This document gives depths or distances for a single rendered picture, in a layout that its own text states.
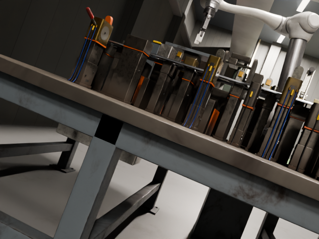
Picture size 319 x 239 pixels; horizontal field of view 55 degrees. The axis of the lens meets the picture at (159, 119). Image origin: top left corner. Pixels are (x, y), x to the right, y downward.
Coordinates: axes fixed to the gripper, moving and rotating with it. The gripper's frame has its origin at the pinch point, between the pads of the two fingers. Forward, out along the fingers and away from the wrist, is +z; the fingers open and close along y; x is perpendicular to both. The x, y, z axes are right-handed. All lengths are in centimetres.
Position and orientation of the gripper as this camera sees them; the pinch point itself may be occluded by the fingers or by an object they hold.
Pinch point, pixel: (198, 39)
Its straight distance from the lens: 205.8
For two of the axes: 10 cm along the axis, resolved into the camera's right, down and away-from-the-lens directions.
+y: 0.7, 0.5, -10.0
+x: 9.3, 3.6, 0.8
